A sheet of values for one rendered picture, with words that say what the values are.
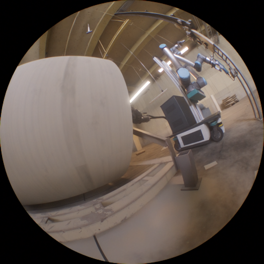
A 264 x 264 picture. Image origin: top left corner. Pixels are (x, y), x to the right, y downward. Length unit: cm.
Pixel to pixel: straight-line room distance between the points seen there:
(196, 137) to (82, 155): 118
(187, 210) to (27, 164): 77
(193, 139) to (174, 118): 43
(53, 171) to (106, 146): 33
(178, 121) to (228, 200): 117
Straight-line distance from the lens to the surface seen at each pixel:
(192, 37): 183
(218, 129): 120
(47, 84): 50
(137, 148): 604
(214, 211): 46
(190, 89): 119
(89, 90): 46
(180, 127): 134
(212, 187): 57
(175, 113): 134
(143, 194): 39
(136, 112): 158
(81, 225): 37
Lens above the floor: 38
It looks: 10 degrees up
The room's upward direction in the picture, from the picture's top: 22 degrees counter-clockwise
